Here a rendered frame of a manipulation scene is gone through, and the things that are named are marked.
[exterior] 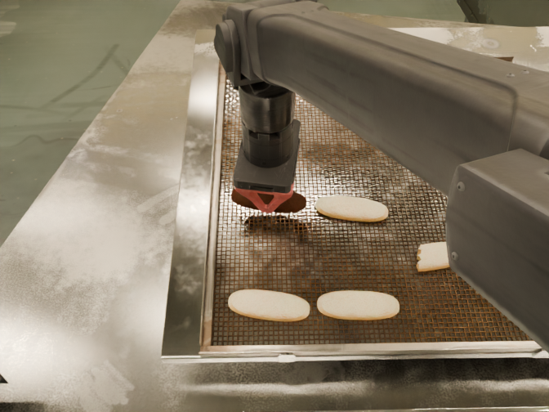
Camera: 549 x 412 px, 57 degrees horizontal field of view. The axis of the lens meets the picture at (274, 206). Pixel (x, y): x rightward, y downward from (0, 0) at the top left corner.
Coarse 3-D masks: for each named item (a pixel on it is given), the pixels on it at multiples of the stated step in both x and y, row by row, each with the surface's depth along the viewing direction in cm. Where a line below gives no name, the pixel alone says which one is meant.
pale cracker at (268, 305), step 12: (228, 300) 62; (240, 300) 61; (252, 300) 61; (264, 300) 61; (276, 300) 61; (288, 300) 61; (300, 300) 62; (240, 312) 61; (252, 312) 61; (264, 312) 60; (276, 312) 61; (288, 312) 60; (300, 312) 61
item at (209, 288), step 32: (320, 128) 78; (320, 160) 75; (384, 160) 75; (224, 192) 72; (416, 192) 72; (288, 224) 69; (320, 224) 69; (416, 256) 66; (224, 288) 63; (288, 288) 63; (320, 288) 63; (416, 288) 63; (224, 320) 61; (256, 320) 61; (352, 320) 61; (224, 352) 57; (256, 352) 58; (288, 352) 58; (320, 352) 58; (352, 352) 58; (384, 352) 58; (416, 352) 58; (448, 352) 59; (480, 352) 59
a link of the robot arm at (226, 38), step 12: (216, 24) 44; (228, 24) 43; (216, 36) 45; (228, 36) 43; (216, 48) 47; (228, 48) 44; (228, 60) 45; (240, 60) 45; (228, 72) 46; (240, 72) 46; (240, 84) 47
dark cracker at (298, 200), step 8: (232, 192) 67; (296, 192) 67; (240, 200) 66; (248, 200) 66; (264, 200) 66; (288, 200) 66; (296, 200) 66; (304, 200) 66; (256, 208) 66; (280, 208) 65; (288, 208) 65; (296, 208) 65
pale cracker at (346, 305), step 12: (324, 300) 61; (336, 300) 61; (348, 300) 61; (360, 300) 61; (372, 300) 61; (384, 300) 61; (396, 300) 62; (324, 312) 61; (336, 312) 61; (348, 312) 60; (360, 312) 61; (372, 312) 61; (384, 312) 61; (396, 312) 61
